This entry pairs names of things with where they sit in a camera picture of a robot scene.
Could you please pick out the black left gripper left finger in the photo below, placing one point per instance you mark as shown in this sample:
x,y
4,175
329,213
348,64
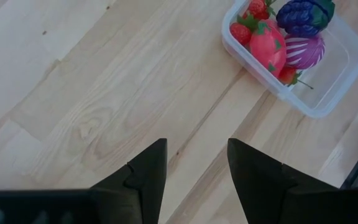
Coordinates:
x,y
138,193

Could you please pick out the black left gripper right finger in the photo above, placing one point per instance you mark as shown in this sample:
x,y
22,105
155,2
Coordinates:
x,y
266,186

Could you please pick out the small toy strawberry with stem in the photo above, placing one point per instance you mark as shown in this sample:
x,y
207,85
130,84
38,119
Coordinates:
x,y
287,75

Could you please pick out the purple white striped toy onion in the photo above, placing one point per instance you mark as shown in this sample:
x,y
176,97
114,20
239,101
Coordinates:
x,y
306,53

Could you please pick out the large red toy strawberry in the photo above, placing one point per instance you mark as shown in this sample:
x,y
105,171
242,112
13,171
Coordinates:
x,y
267,46

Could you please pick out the small red toy strawberry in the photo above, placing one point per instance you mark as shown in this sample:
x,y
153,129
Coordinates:
x,y
257,7
240,33

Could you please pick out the purple toy grape bunch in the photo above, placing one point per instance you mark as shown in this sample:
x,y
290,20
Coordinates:
x,y
297,17

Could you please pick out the clear plastic tupperware container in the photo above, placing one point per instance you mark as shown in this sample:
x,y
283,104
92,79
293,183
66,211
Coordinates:
x,y
331,87

